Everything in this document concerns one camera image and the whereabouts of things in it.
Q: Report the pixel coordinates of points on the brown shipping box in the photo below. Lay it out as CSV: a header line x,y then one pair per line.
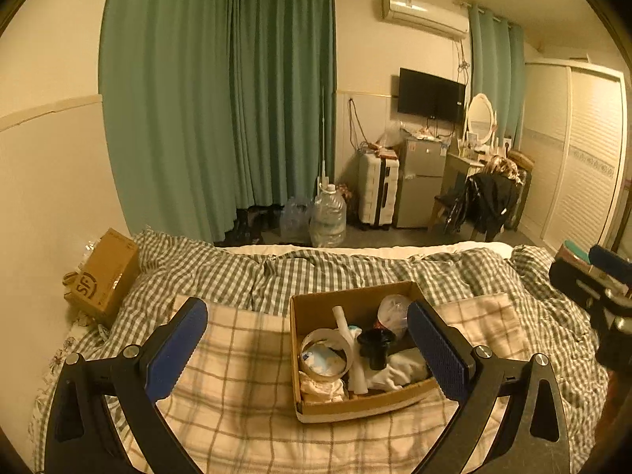
x,y
108,276

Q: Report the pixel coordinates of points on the white tape roll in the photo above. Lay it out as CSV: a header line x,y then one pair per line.
x,y
345,355

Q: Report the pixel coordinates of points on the white cloth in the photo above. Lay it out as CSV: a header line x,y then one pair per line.
x,y
400,368

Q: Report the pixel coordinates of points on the large clear water jug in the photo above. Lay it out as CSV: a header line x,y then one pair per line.
x,y
327,219

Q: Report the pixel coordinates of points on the blue white packet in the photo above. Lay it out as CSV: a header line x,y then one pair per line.
x,y
323,361

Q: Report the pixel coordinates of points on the cardboard box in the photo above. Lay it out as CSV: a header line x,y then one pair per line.
x,y
345,407

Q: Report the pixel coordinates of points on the white slatted wardrobe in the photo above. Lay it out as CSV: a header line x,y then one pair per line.
x,y
577,158

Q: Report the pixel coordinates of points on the cream cloth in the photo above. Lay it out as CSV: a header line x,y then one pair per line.
x,y
321,389

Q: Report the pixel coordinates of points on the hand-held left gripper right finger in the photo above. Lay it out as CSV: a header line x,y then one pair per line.
x,y
437,350

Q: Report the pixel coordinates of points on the cream plaid blanket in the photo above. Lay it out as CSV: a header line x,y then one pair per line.
x,y
237,380

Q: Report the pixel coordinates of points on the silver small fridge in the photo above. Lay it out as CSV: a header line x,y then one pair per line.
x,y
419,182

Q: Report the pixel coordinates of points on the green curtain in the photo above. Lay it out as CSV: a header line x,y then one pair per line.
x,y
168,108
496,59
284,89

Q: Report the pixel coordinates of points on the white suitcase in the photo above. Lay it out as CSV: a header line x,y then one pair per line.
x,y
377,190

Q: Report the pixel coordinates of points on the black wall television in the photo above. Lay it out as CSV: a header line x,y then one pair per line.
x,y
432,95

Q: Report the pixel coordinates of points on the crushed clear plastic jug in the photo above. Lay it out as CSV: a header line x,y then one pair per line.
x,y
295,217

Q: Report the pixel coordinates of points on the clear plastic bag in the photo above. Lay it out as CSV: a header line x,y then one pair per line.
x,y
390,136

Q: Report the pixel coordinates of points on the oval white mirror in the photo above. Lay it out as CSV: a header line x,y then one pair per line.
x,y
480,116

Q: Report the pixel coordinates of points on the white air conditioner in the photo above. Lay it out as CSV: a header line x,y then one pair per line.
x,y
424,12

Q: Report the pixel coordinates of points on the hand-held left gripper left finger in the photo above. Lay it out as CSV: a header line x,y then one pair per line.
x,y
173,350

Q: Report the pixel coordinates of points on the black jacket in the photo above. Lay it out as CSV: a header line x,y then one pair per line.
x,y
493,202

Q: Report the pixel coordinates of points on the white tube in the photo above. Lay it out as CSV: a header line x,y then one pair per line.
x,y
358,370

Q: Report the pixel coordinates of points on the dressing table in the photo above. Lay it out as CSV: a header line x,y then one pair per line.
x,y
461,170

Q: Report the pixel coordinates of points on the dark shoes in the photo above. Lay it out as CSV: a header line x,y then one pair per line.
x,y
256,224

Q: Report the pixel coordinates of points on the black cup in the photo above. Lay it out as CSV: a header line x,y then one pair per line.
x,y
375,348

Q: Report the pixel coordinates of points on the brown patterned suitcase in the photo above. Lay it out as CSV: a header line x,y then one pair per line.
x,y
522,163

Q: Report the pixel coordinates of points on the small box with teal lid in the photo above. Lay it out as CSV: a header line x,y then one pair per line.
x,y
572,252

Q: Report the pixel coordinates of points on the wooden chair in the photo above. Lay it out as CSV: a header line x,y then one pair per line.
x,y
442,207

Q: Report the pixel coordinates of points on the patterned scarf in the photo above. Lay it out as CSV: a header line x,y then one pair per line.
x,y
501,167

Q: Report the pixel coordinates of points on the dark patterned bag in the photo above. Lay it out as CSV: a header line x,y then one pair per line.
x,y
348,195

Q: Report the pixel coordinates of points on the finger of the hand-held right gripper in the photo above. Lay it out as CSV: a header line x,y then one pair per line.
x,y
612,262
577,281

